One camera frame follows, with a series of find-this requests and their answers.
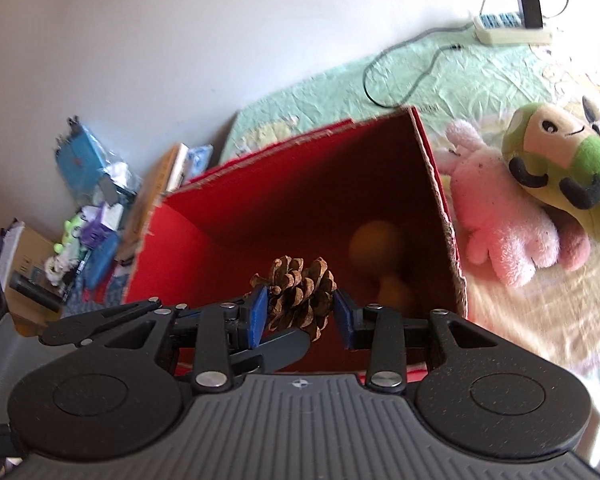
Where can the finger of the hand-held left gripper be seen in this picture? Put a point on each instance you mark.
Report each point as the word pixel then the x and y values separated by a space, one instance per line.
pixel 100 319
pixel 280 347

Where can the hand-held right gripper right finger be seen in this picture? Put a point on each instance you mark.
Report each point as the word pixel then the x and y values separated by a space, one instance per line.
pixel 342 321

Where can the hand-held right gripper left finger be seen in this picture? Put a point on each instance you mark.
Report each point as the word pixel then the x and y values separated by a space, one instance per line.
pixel 259 316

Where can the brown pine cone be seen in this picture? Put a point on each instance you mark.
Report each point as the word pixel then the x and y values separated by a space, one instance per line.
pixel 300 290

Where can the red cardboard box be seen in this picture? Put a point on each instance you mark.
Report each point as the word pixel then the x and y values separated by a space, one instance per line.
pixel 290 200

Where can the blue plastic case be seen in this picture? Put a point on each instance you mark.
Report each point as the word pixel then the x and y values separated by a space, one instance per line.
pixel 100 261

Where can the black cylinder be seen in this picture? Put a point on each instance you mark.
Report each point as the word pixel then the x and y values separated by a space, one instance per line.
pixel 32 291

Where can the large yellow ball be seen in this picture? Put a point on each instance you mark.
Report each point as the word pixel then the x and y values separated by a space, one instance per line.
pixel 375 247

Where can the green toy figure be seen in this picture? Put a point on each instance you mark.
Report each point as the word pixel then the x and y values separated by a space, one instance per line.
pixel 67 232

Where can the yellow book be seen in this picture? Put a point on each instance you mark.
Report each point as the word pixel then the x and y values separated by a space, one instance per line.
pixel 155 195

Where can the blue box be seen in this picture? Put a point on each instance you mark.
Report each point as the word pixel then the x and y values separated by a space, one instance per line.
pixel 80 160

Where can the stack of books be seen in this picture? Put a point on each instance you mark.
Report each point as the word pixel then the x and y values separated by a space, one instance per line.
pixel 200 157

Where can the pink plush rabbit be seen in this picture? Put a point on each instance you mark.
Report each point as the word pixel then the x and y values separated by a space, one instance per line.
pixel 500 210

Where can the light green quilt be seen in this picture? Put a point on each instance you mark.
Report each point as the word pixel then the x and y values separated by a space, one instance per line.
pixel 480 80

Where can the green plush toy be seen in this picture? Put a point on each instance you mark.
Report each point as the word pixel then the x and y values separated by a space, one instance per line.
pixel 570 160

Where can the white power strip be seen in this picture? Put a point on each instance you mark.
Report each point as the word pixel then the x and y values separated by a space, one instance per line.
pixel 510 35

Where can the black power adapter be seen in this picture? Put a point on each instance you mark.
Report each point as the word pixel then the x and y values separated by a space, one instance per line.
pixel 530 10

